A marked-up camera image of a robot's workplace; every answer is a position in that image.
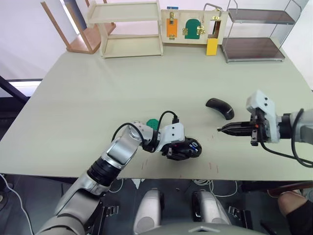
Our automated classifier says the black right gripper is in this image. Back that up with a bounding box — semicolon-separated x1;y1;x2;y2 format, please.
219;108;269;147

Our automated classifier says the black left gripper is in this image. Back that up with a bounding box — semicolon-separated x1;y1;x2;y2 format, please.
160;141;193;161

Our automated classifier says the black mouse base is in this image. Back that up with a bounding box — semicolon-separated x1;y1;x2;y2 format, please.
168;137;202;161

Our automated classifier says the black mouse cover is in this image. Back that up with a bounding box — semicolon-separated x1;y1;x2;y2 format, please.
205;97;235;121

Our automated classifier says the green hexagonal holder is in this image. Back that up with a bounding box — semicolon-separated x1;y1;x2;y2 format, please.
146;118;160;131

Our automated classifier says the silver rounded leg shell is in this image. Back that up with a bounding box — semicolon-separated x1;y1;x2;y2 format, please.
191;190;232;229
133;188;165;235

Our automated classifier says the brown wooden chair edge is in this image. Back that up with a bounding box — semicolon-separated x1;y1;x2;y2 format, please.
266;182;313;198

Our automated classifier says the grey robot torso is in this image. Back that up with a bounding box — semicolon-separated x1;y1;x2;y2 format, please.
135;223;266;235

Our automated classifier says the metal rack with brown shelves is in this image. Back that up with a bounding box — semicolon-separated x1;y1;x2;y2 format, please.
221;0;303;64

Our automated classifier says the black metal clamp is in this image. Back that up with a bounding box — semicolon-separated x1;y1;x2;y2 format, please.
100;205;121;222
228;206;253;229

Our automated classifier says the yellow hinged door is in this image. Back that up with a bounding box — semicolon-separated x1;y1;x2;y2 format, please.
206;38;219;56

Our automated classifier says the person bare leg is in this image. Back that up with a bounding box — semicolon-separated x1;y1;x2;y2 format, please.
277;190;313;235

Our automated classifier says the green arched door panel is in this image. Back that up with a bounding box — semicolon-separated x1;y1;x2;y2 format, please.
184;19;202;40

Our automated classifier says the light wooden two-tier shelf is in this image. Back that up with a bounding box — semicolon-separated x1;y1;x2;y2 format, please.
86;0;164;59

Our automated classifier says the orange door panel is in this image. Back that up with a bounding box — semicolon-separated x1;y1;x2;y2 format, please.
166;19;179;40

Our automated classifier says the wooden lock practice board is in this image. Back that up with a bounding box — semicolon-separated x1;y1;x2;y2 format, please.
160;2;229;46

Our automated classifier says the brown wooden stool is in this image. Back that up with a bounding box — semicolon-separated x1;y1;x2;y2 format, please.
40;0;117;55

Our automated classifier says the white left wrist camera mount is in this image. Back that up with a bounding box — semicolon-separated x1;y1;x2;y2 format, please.
156;122;186;153

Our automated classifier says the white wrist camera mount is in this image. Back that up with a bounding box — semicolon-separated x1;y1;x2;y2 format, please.
156;122;186;153
245;90;281;143

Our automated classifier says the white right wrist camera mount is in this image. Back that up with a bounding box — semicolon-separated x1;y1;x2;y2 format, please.
245;90;281;143

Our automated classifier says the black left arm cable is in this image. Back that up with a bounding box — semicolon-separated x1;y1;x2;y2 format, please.
111;110;180;153

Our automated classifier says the white cable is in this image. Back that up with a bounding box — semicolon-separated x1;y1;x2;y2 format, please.
192;179;239;197
0;173;34;235
108;178;125;193

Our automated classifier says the metal handle on board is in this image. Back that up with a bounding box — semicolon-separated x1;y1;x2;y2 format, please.
203;2;223;13

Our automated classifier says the black metal frame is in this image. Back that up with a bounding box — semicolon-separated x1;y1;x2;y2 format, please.
0;74;44;106

